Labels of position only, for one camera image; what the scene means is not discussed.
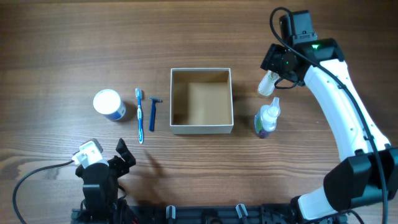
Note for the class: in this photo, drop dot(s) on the blue disposable razor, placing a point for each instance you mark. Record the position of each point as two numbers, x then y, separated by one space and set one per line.
153 112

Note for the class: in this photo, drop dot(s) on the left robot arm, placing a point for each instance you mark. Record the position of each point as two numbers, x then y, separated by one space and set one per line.
100 184

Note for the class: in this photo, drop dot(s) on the white cream tube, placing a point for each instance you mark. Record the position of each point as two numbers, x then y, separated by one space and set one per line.
266 86

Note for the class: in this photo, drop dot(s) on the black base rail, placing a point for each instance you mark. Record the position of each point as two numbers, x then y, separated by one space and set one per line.
189 215

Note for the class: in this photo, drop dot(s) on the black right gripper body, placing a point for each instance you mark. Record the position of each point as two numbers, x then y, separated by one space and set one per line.
275 60

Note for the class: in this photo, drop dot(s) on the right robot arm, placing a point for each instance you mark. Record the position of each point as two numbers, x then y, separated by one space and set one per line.
367 172

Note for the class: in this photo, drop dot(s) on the cotton swab tub blue label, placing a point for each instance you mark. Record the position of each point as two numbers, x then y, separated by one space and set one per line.
109 103

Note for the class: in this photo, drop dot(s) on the white cardboard box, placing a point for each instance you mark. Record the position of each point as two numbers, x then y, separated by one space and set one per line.
201 101

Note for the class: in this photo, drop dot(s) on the clear spray bottle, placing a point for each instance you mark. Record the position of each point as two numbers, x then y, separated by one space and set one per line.
265 121

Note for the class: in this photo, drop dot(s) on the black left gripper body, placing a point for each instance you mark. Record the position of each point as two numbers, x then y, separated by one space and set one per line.
118 168

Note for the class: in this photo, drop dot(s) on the blue white toothbrush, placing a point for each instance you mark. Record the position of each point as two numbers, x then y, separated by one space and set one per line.
138 93

